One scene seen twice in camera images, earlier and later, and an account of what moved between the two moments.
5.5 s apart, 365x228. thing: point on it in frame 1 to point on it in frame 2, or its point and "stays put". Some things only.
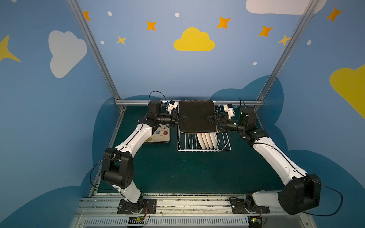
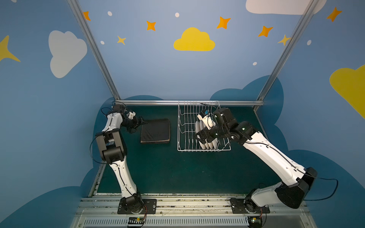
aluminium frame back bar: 216,102 stays put
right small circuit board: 254,222 stays put
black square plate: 197,111 to 156,130
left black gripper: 174,118 to 137,122
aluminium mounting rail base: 216,210 stays put
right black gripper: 221,122 to 202,135
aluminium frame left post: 75,6 stays put
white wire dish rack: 213,141 stays put
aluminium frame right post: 288,47 stays put
